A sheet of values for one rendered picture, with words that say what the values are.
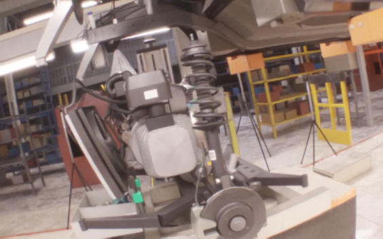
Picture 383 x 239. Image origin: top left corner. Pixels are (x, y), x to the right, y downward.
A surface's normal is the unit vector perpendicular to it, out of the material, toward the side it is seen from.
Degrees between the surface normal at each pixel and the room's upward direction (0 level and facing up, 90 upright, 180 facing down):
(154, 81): 79
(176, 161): 90
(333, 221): 90
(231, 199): 90
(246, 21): 102
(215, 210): 90
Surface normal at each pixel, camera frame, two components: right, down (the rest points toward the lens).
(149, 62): 0.16, 0.03
